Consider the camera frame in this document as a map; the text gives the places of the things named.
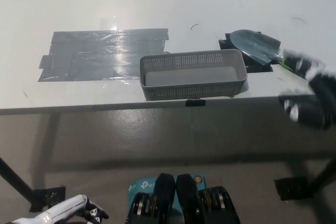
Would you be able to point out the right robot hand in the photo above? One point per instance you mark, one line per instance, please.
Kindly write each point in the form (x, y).
(324, 87)

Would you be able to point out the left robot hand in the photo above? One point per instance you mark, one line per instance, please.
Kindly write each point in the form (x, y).
(65, 206)

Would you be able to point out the black tape patch on desk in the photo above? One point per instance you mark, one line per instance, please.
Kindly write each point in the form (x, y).
(258, 68)

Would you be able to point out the black floor tape patch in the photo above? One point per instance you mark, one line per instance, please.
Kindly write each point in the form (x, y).
(50, 197)
(291, 188)

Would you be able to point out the black table leg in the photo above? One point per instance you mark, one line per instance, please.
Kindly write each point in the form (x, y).
(15, 177)
(325, 173)

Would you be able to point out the teal router box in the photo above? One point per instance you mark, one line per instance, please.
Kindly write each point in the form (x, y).
(141, 185)

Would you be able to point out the small black tape strip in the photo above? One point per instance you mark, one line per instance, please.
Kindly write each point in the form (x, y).
(195, 102)

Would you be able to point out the grey perforated plastic basket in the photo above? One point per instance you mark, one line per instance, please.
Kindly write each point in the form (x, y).
(183, 93)

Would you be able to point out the grey duct tape patch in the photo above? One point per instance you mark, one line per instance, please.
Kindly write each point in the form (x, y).
(92, 56)

